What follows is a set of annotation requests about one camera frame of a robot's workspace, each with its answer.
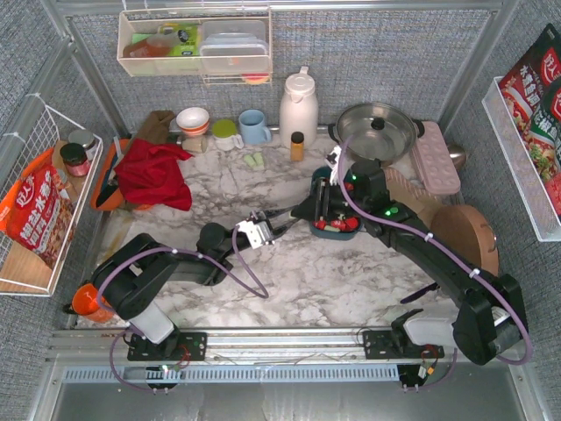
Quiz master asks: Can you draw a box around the red coffee capsule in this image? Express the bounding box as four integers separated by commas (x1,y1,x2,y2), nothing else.
341,218,360,232
314,220,327,230

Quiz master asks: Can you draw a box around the green coffee capsule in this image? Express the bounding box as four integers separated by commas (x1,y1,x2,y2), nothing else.
244,154,256,168
323,225,340,232
252,153,265,170

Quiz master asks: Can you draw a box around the teal storage basket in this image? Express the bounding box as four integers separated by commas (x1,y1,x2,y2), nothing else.
309,166,363,241

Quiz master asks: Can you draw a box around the red cloth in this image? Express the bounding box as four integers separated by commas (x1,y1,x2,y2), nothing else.
115,138,193,211

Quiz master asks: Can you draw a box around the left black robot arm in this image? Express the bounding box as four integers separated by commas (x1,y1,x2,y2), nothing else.
91,207,297,346

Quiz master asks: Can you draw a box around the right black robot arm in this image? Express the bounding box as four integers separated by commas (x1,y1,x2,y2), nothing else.
291,162,533,366

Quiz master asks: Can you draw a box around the orange spice bottle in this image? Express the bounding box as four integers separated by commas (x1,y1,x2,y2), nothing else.
290,132,304,161

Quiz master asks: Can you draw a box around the striped pink cloth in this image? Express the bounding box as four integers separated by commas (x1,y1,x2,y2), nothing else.
384,168,427,197

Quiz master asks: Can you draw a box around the stainless steel pot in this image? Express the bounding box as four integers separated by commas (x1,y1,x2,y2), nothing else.
327,103,425,164

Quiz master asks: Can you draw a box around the green lidded cup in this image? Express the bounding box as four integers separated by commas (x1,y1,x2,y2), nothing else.
211,119,244,152

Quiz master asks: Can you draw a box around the blue mug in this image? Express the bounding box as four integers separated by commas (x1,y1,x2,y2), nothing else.
238,110,273,146

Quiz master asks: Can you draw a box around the glass pepper grinder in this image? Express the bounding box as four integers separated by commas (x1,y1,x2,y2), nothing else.
177,136,208,153

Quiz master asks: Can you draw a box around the white thermos jug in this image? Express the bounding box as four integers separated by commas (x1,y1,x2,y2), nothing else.
279,66,319,148

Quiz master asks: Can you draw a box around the pink egg tray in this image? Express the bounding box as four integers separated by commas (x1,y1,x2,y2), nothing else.
411,119,461,196

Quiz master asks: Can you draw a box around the white orange striped bowl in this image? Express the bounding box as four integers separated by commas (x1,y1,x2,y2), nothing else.
175,107,209,136

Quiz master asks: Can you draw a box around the brown cloth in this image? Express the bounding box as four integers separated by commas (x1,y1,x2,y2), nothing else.
135,111,175,145

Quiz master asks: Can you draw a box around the round wooden board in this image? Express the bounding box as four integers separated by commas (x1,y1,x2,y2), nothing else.
430,204,499,275

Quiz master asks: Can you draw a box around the orange tray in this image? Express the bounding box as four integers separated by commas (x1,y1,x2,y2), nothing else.
89,142,124,211

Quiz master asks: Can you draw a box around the clear plastic food container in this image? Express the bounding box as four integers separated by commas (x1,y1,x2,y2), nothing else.
198,19,269,75

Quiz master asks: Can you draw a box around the green packaged item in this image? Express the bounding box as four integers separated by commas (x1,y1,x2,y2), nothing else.
158,23,201,57

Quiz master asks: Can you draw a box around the silver lidded jar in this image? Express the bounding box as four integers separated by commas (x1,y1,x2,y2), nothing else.
67,129,96,151

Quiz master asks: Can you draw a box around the orange cup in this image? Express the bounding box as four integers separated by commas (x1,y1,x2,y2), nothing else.
71,283,114,324

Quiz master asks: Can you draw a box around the dark lidded jar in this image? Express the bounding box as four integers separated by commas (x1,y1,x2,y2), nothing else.
60,143,90,177

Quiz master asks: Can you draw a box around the red seasoning bag left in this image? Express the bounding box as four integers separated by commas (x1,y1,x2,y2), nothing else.
1,148,74,268

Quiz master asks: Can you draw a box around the red seasoning bag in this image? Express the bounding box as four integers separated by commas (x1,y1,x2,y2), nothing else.
1,148,74,268
499,23,560,214

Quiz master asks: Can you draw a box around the red seasoning bag right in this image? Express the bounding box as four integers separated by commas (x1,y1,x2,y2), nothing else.
499,23,560,214

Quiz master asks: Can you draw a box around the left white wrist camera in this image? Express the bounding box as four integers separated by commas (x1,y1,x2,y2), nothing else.
236,211,274,249

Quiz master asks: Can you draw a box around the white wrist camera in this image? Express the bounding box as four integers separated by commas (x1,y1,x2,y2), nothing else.
236,211,274,249
325,146,342,186

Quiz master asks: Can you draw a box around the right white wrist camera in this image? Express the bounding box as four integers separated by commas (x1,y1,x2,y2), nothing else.
325,146,342,186

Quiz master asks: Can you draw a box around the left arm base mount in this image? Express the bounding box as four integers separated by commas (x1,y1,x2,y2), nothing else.
127,332,208,362

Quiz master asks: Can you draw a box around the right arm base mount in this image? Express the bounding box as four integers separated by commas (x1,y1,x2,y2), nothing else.
359,329,444,360

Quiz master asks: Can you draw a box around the cream wall basket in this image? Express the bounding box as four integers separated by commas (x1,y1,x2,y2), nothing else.
117,7,273,84

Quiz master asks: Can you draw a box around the white wire basket right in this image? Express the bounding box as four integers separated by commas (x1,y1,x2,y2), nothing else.
481,76,560,242

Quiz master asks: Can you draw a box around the white wire basket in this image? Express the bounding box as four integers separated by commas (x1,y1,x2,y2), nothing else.
1,98,103,296
481,76,560,242

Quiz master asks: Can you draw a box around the white wire basket left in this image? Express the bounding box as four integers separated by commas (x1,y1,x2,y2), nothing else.
1,98,103,296

